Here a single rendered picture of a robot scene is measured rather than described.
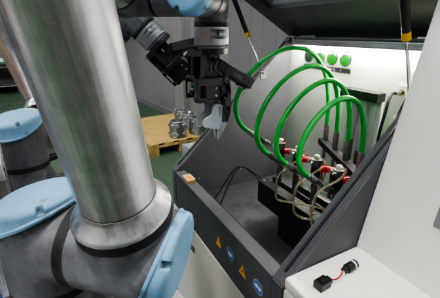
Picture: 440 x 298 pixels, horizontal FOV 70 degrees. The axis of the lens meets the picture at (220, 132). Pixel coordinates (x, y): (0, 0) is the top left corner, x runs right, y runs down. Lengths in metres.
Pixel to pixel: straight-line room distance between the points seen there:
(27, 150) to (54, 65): 0.67
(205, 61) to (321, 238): 0.46
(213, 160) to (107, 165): 1.01
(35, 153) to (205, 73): 0.50
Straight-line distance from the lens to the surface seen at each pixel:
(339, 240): 0.80
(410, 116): 0.79
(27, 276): 0.49
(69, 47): 0.26
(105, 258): 0.37
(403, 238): 0.80
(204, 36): 0.68
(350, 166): 0.99
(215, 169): 1.32
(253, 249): 0.84
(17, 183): 0.96
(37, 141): 0.94
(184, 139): 4.04
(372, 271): 0.80
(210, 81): 0.68
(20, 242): 0.46
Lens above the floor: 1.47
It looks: 18 degrees down
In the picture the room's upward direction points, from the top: straight up
